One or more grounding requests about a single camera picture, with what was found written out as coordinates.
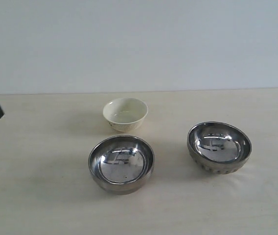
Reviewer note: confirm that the ribbed steel bowl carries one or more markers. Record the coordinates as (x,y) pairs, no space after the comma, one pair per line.
(218,147)

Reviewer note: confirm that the cream ceramic bowl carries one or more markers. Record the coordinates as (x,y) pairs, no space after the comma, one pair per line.
(125,114)

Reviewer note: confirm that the smooth steel bowl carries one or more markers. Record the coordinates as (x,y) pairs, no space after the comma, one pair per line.
(121,164)

